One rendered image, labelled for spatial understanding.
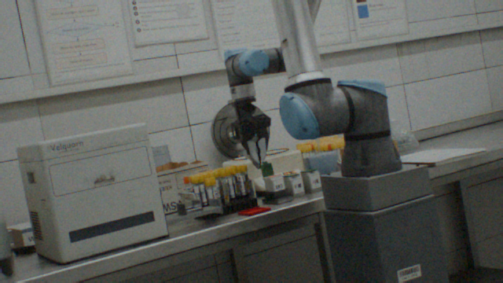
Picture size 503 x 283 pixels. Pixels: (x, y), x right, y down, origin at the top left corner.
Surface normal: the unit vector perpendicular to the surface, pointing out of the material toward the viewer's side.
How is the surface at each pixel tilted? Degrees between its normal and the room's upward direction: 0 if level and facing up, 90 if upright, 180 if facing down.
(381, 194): 90
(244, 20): 93
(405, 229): 90
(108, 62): 95
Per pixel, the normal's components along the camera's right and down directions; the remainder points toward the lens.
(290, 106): -0.88, 0.28
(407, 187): 0.49, -0.04
